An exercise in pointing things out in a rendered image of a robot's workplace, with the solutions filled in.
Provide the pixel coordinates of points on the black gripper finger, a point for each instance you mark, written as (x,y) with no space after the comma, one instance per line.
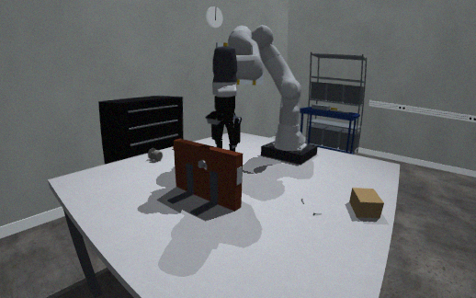
(216,133)
(234,131)

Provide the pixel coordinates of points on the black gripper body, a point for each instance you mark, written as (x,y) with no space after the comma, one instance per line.
(226,104)

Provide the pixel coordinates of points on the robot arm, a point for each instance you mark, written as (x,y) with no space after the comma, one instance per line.
(236,62)

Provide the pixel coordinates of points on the brown cardboard box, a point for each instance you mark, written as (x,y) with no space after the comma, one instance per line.
(366,203)

